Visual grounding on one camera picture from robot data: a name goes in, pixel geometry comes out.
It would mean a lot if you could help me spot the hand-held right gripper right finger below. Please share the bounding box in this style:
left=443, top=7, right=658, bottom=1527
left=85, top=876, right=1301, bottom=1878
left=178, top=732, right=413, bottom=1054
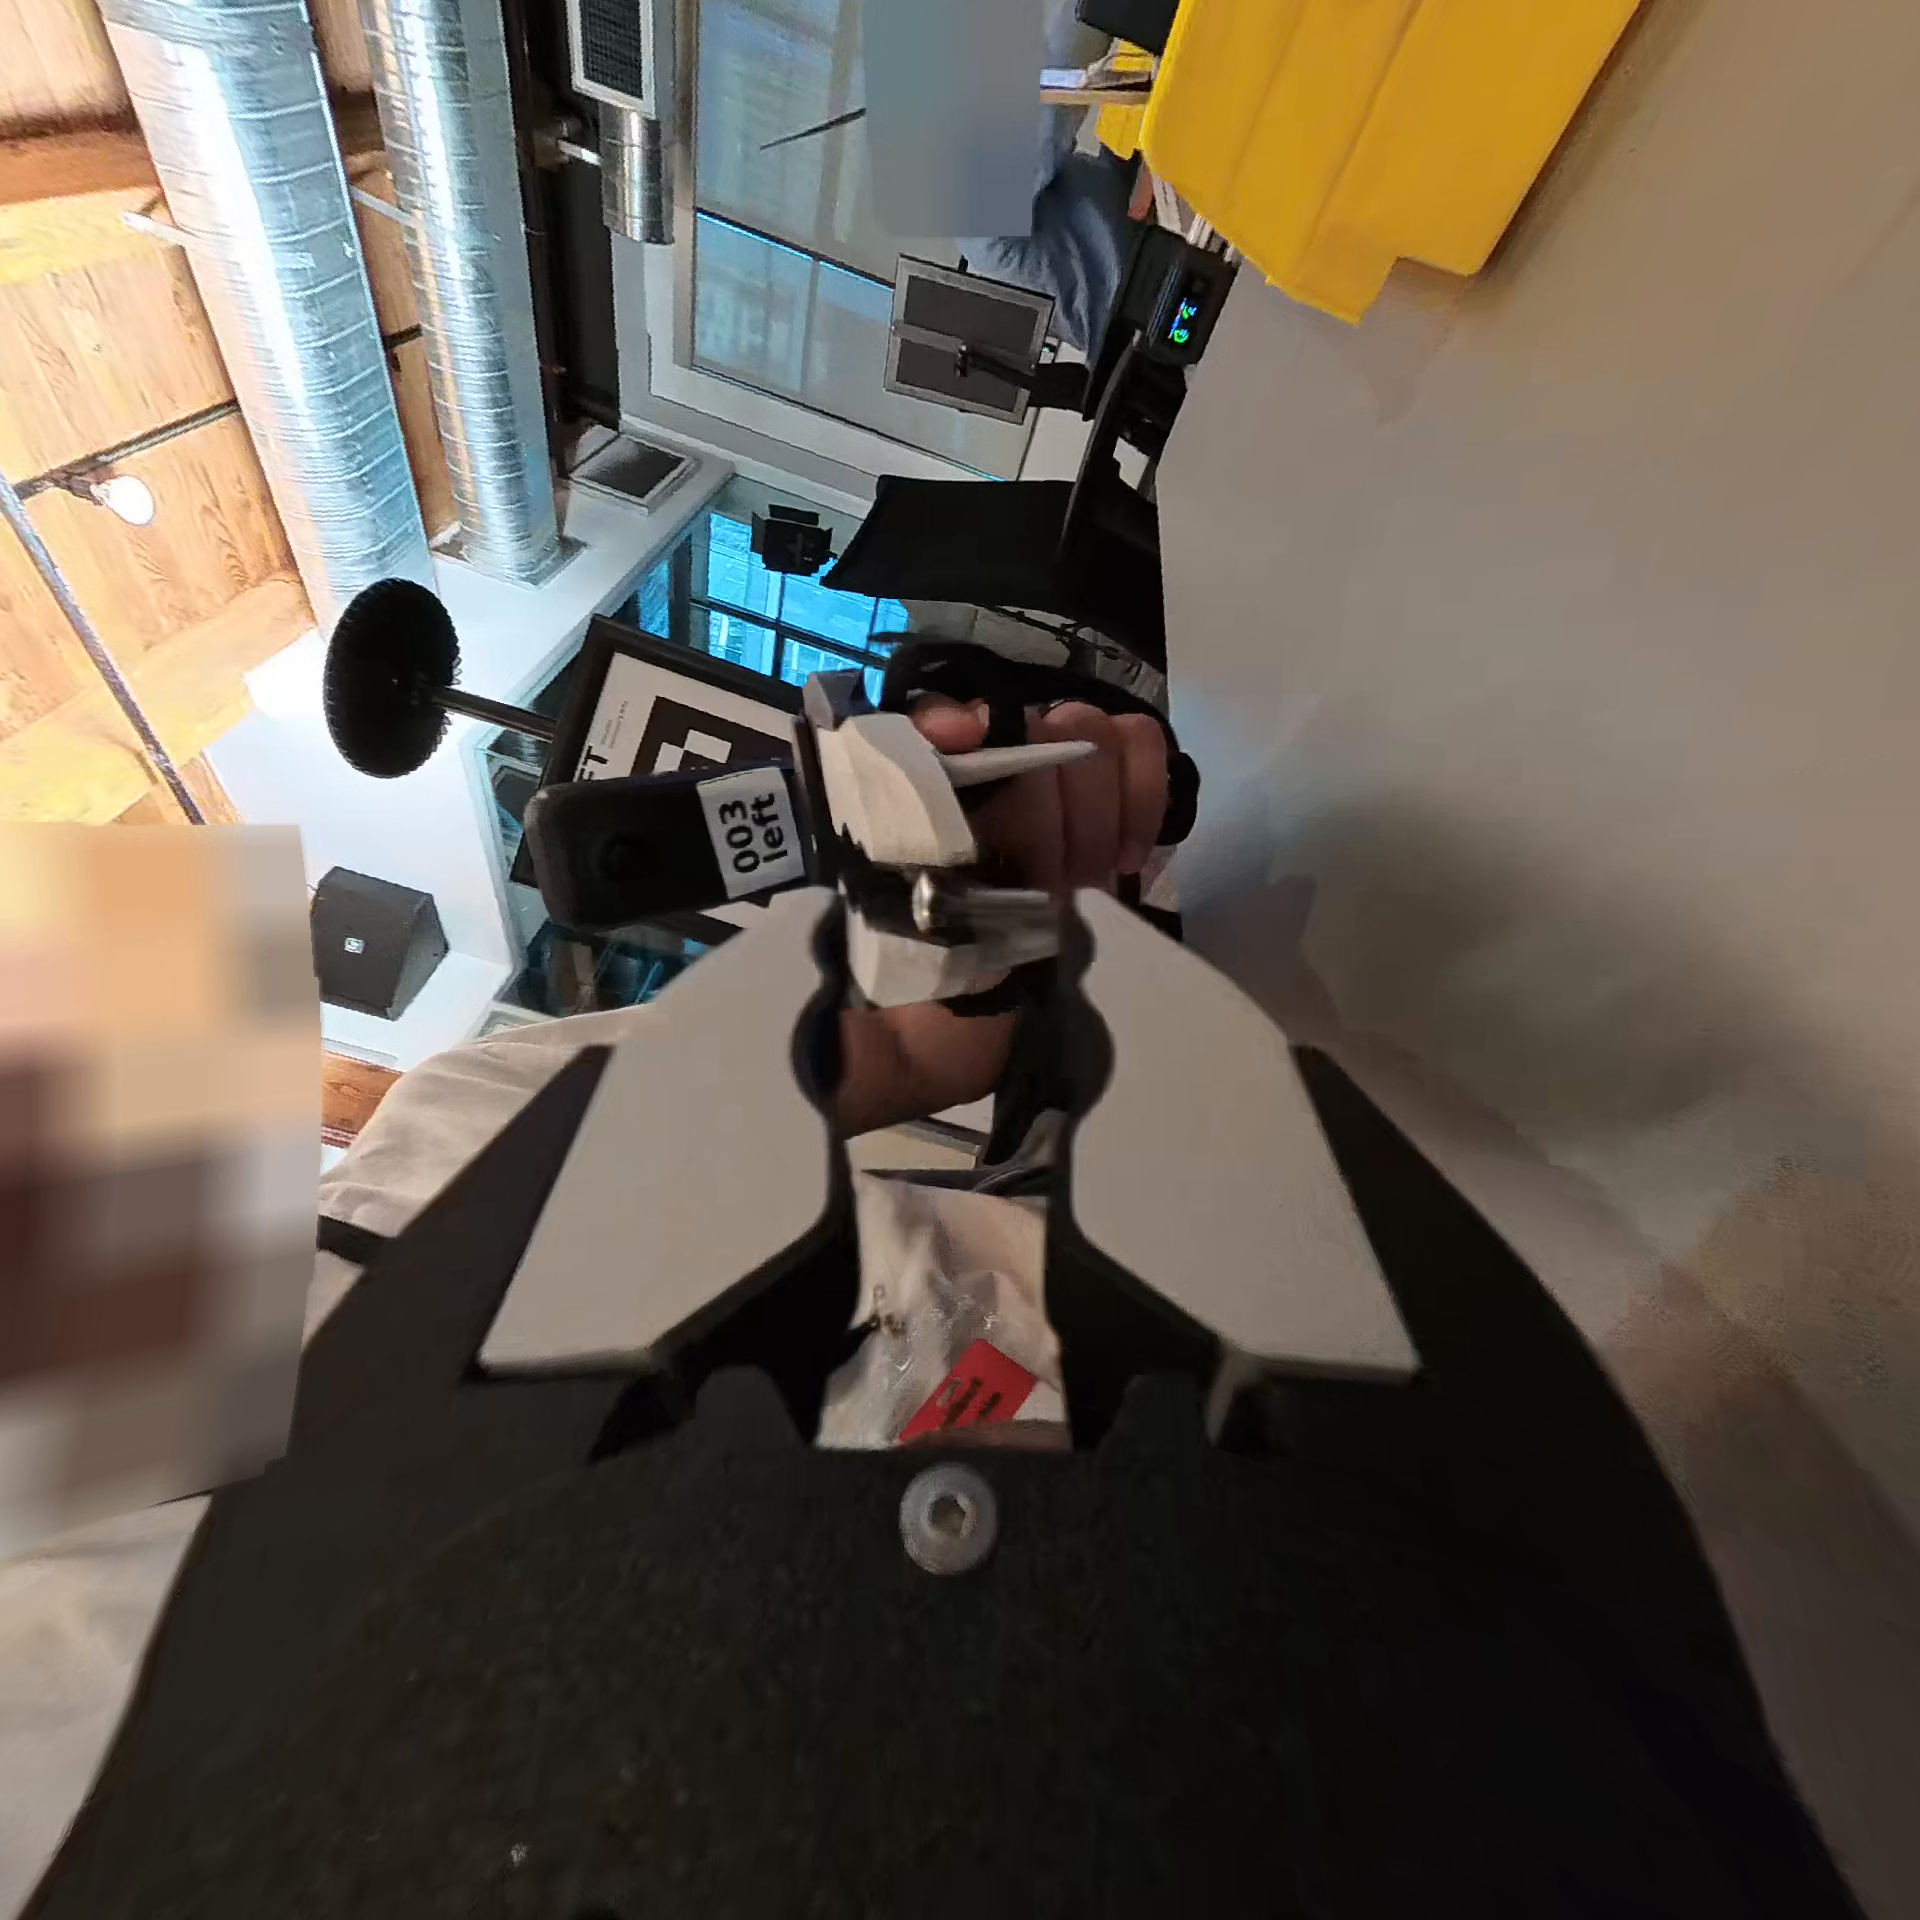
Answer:
left=1046, top=894, right=1422, bottom=1445

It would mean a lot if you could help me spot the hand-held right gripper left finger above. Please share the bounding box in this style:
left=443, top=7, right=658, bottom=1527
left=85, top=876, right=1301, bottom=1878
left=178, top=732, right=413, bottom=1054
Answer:
left=476, top=894, right=860, bottom=1445

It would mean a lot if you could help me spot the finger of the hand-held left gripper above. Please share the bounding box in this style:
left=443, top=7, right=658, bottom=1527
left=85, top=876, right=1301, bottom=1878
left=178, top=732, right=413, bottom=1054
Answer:
left=822, top=711, right=1101, bottom=871
left=841, top=896, right=1060, bottom=1010

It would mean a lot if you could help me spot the yellow plastic bin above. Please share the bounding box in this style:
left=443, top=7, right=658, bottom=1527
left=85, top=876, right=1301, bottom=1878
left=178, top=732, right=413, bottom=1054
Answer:
left=1136, top=0, right=1645, bottom=324

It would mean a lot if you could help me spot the person's left hand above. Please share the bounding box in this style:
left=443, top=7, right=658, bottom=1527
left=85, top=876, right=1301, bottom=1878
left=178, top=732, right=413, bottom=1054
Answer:
left=836, top=701, right=1177, bottom=1138

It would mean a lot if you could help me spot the printed tag card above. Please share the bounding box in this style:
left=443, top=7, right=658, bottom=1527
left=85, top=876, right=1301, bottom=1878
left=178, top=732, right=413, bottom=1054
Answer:
left=510, top=612, right=842, bottom=902

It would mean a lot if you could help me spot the black speaker box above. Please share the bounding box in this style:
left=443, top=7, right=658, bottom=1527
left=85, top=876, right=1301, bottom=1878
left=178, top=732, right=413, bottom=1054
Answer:
left=306, top=866, right=450, bottom=1022

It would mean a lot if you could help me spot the black round disc on pole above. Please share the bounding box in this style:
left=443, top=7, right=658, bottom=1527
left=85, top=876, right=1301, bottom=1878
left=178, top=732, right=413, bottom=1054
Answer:
left=323, top=575, right=565, bottom=779

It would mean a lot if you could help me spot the red label tag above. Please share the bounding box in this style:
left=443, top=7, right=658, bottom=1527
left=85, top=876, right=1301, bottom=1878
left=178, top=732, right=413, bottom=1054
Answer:
left=901, top=1337, right=1039, bottom=1445

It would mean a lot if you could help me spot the grey framed panel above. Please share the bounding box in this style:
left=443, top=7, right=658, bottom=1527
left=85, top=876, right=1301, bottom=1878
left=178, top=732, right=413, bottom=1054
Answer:
left=885, top=252, right=1056, bottom=422

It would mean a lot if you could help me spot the black power station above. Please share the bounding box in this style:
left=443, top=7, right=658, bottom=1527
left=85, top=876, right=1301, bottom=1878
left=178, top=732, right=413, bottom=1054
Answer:
left=1116, top=224, right=1240, bottom=361

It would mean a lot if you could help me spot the ceiling vent grille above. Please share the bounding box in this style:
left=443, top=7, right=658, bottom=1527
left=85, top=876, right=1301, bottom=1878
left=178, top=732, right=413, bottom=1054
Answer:
left=567, top=0, right=663, bottom=110

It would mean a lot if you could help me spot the silver ceiling duct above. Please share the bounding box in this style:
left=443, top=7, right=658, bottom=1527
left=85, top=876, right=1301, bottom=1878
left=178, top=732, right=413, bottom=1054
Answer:
left=97, top=0, right=438, bottom=631
left=361, top=0, right=584, bottom=584

